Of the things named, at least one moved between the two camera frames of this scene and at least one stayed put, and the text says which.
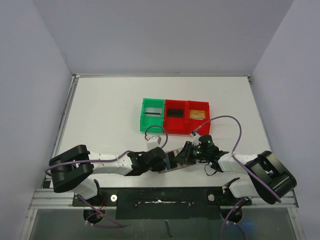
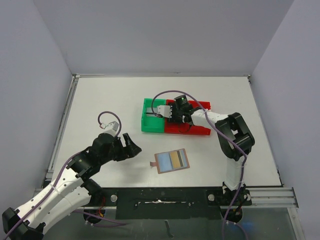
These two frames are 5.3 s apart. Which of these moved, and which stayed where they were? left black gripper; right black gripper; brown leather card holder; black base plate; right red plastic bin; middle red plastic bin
Moved: right black gripper; left black gripper
Stayed: right red plastic bin; brown leather card holder; middle red plastic bin; black base plate
